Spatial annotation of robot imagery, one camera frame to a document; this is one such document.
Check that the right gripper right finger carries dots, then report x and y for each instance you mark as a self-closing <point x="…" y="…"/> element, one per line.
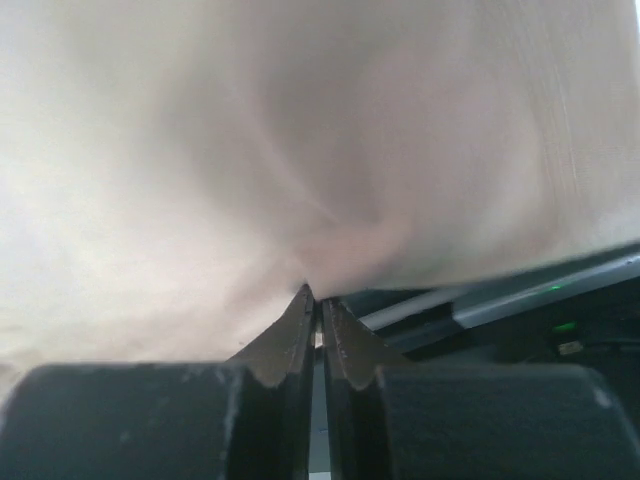
<point x="389" y="418"/>

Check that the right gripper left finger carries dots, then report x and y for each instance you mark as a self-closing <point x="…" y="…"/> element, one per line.
<point x="245" y="418"/>

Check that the beige t shirt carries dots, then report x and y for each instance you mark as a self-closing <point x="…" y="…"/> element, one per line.
<point x="172" y="171"/>

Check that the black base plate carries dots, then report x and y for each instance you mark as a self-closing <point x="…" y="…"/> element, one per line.
<point x="583" y="312"/>

